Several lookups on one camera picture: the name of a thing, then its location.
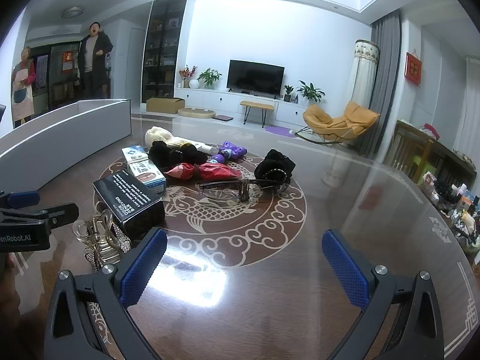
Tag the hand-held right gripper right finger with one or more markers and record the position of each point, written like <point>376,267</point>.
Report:
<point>345,266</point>

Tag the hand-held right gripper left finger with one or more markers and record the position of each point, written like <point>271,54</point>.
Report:
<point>146,266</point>

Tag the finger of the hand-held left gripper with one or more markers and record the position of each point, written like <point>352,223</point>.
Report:
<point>60,213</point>
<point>22,198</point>

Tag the black velvet beaded pouch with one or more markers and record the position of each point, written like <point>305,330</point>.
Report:
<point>273,165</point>

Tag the patterned wooden desktop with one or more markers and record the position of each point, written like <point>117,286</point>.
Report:
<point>262,270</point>

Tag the gold rhinestone hair clip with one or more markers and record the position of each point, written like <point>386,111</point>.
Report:
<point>105,238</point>

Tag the grey curved board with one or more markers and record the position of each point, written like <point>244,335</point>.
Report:
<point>56,142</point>

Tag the black box with white print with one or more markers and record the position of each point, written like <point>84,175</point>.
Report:
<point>127,202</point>

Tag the blue edged plaster box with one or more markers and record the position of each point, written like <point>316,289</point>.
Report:
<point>148,180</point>

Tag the dark framed glasses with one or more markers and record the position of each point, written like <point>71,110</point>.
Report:
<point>225,184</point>

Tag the black fuzzy cloth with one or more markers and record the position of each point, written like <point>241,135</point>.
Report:
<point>165,153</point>

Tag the red plastic bag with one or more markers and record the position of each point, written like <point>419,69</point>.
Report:
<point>217,171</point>

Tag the dark glass sliding door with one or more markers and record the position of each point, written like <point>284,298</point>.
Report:
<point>52,82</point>

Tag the clutter of small bottles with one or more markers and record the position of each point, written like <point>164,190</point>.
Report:
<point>453,202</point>

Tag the cream knit bag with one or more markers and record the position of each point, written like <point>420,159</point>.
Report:
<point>161,137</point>

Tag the white tube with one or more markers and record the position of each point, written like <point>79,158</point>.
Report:
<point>206,149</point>

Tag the purple plastic toy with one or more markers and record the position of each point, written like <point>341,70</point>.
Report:
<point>230,149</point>

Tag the orange rocking chair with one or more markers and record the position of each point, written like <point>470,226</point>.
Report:
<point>348,120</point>

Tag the brown cardboard box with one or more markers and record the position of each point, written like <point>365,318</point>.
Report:
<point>165,105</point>

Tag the purple floor mat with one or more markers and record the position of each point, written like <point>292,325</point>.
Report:
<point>279,130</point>

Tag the red and white cloth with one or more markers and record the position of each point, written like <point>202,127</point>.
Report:
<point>430,130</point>

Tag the round beige cushion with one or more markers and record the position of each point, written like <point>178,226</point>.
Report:
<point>197,113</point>

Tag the dark flat laptop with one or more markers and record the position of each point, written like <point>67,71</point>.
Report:
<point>222,117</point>

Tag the white door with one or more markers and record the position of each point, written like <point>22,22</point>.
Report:
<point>134,63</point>

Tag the white television cabinet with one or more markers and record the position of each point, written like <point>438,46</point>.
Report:
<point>210,99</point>

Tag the large leafy potted plant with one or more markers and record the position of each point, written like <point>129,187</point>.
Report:
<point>309,90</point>

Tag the wooden bench with black legs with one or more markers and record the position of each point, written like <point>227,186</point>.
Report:
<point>257,105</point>

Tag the white round vase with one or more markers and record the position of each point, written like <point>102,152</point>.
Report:
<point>194,84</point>

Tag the grey curtain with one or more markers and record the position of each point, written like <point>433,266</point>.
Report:
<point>386,82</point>

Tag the red flower arrangement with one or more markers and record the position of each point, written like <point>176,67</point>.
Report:
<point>186,72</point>

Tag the dark glass display cabinet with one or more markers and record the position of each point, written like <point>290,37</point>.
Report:
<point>163,48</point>

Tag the bushy green potted plant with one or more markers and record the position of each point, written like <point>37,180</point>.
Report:
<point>209,77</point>

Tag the black flat television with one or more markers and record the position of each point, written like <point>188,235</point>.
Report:
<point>255,77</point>

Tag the red wall calendar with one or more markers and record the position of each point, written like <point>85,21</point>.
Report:
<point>67,62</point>

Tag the red wall hanging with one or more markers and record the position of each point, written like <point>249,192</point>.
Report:
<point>413,68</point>

